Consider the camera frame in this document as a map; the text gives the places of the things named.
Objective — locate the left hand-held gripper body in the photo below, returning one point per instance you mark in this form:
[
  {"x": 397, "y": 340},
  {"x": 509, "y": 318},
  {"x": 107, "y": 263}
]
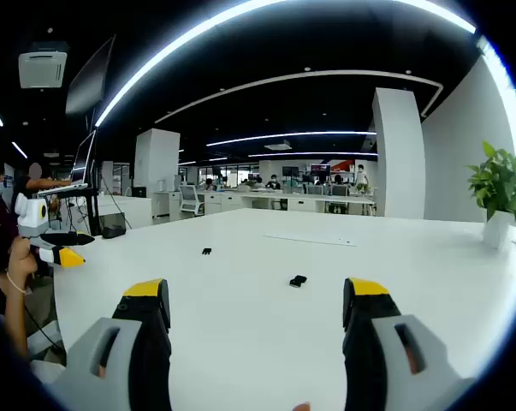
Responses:
[{"x": 31, "y": 216}]

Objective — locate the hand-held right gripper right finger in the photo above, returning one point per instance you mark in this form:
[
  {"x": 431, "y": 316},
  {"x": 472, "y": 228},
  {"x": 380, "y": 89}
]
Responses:
[{"x": 364, "y": 342}]

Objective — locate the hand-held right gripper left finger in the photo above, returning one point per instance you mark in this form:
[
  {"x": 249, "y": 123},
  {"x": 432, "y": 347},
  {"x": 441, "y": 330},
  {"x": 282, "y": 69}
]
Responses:
[{"x": 148, "y": 342}]

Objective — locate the black socket plastic buckle part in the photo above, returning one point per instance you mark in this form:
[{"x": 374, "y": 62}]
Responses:
[{"x": 297, "y": 281}]

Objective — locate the black pronged plastic buckle part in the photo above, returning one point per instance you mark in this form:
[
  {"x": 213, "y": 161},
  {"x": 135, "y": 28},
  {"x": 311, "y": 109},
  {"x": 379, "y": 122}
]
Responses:
[{"x": 206, "y": 251}]

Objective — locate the person's left hand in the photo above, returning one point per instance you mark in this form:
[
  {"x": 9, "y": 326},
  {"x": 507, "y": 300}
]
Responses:
[{"x": 21, "y": 263}]

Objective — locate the person's right hand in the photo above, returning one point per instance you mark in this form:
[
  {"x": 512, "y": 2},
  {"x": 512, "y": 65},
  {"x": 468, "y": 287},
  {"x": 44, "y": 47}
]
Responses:
[{"x": 302, "y": 407}]

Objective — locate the black monitor stand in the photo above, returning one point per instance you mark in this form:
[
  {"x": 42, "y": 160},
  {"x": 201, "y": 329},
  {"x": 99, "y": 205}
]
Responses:
[{"x": 112, "y": 231}]

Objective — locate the silver laptop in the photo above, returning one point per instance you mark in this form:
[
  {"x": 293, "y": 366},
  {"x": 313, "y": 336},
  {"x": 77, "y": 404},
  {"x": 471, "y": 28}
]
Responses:
[{"x": 82, "y": 164}]

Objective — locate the white office chair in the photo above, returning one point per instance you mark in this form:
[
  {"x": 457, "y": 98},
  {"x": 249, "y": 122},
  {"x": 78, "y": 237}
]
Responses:
[{"x": 191, "y": 199}]

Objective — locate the black monitor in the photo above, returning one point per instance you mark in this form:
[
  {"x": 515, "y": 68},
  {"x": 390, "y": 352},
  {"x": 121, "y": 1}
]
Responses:
[{"x": 90, "y": 81}]

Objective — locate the white ceiling air conditioner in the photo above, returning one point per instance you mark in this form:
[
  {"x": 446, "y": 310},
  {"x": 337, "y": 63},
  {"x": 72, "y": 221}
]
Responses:
[{"x": 41, "y": 68}]

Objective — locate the white plant pot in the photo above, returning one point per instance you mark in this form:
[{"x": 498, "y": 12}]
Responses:
[{"x": 497, "y": 231}]

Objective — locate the row of white office desks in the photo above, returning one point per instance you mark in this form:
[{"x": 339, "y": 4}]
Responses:
[{"x": 257, "y": 200}]

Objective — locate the dark office monitor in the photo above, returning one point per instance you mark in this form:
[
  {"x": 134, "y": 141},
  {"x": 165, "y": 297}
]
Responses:
[{"x": 289, "y": 170}]

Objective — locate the green leafy plant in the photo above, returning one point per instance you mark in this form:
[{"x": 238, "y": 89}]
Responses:
[{"x": 499, "y": 180}]

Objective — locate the curved ceiling light strip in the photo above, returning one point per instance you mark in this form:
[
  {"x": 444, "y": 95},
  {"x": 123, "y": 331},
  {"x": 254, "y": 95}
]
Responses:
[{"x": 189, "y": 36}]

